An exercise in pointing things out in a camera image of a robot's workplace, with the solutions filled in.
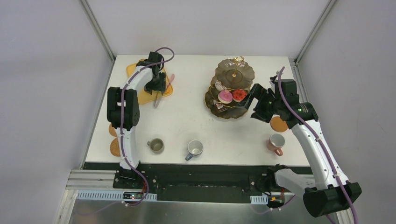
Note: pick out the dark chocolate cake piece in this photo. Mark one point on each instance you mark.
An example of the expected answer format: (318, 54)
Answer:
(219, 106)

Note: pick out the pink frosted donut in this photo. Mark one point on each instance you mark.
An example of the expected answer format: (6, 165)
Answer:
(225, 97)

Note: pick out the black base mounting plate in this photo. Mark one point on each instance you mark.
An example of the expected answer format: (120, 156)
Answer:
(196, 183)

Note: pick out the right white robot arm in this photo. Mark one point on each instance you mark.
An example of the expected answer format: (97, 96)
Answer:
(331, 191)

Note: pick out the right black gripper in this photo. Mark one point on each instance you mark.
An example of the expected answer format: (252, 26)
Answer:
(259, 101)

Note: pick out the aluminium frame rail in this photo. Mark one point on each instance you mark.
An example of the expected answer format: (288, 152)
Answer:
(91, 179)

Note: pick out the red strawberry donut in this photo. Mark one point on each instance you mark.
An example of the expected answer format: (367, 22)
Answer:
(239, 95)

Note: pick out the orange round coaster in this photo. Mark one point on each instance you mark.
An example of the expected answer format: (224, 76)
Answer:
(278, 125)

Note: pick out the pink mug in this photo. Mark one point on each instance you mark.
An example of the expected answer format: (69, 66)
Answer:
(275, 143)

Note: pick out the chocolate cake slice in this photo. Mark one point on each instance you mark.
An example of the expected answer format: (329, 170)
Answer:
(213, 101)

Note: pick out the grey small cup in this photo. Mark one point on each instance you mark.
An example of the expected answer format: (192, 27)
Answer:
(156, 145)

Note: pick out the white striped donut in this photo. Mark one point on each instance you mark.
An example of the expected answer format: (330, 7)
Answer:
(219, 86)

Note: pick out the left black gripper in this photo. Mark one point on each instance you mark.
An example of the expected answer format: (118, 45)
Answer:
(156, 89)

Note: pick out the blue grey mug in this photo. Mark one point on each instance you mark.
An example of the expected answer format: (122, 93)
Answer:
(195, 149)

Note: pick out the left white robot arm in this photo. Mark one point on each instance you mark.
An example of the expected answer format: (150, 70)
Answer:
(122, 109)

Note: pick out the three tier glass stand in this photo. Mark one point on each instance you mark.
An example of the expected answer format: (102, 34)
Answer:
(233, 73)

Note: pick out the right white cable duct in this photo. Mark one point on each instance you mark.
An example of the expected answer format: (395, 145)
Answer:
(262, 199)

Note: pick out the left white cable duct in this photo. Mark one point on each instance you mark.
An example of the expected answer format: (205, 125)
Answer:
(112, 195)

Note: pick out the white cable duct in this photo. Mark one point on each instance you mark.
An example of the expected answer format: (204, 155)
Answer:
(112, 195)
(262, 199)

